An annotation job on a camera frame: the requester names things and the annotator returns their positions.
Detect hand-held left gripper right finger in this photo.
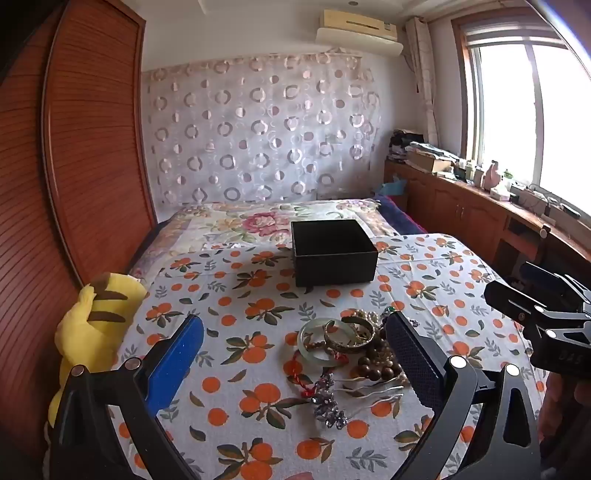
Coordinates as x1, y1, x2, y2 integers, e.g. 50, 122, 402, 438
385, 311, 543, 480

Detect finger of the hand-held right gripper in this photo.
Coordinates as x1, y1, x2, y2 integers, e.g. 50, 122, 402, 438
519, 261, 591, 308
484, 281, 591, 330

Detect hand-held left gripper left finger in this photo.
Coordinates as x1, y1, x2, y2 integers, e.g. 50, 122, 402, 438
48, 315, 206, 480

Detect brown wooden bead bracelet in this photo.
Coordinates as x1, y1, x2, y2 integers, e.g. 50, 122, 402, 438
355, 337, 407, 384

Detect pale green jade bangle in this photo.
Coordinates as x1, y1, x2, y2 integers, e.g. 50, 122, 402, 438
297, 319, 354, 366

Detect red cord bracelet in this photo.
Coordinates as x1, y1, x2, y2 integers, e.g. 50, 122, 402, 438
284, 339, 349, 398

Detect black jewelry box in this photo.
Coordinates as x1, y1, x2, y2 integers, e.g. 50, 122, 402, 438
291, 219, 379, 287

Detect person's right hand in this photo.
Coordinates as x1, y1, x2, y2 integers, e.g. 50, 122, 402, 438
573, 381, 591, 416

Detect silver wavy hairpin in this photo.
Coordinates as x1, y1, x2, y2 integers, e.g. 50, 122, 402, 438
332, 376, 404, 409

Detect gold metal bangle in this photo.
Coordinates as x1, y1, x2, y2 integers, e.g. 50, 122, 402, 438
323, 316, 376, 356

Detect orange fruit print cloth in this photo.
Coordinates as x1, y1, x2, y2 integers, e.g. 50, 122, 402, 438
108, 233, 550, 480

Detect yellow plush toy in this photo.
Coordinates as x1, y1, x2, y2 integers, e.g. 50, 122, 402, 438
44, 272, 148, 430

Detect silver crystal hairpin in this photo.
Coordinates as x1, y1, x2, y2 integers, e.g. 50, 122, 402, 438
310, 374, 348, 430

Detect wooden cabinet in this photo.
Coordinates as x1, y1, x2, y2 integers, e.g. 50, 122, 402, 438
383, 159, 591, 278

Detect pink figurine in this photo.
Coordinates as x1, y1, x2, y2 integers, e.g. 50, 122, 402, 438
482, 160, 506, 190

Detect dark blue blanket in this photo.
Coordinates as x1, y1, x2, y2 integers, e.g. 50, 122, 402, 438
372, 194, 428, 236

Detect floral bedsheet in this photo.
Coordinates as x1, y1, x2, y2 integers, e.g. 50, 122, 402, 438
127, 198, 402, 282

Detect cardboard box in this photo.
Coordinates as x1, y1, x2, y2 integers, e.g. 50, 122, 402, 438
406, 150, 453, 174

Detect stack of folded clothes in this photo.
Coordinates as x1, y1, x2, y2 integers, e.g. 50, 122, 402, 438
389, 130, 426, 163

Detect circle pattern sheer curtain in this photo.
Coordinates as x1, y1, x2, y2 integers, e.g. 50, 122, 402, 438
143, 48, 384, 208

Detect wooden slatted wardrobe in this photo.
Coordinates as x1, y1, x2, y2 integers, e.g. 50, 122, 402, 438
0, 0, 158, 462

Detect white window curtain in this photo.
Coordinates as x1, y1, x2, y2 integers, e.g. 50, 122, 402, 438
406, 16, 439, 148

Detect white air conditioner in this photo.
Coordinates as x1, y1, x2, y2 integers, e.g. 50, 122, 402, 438
315, 8, 403, 57

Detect wooden frame window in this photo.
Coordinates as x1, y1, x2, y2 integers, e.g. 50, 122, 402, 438
452, 9, 591, 208

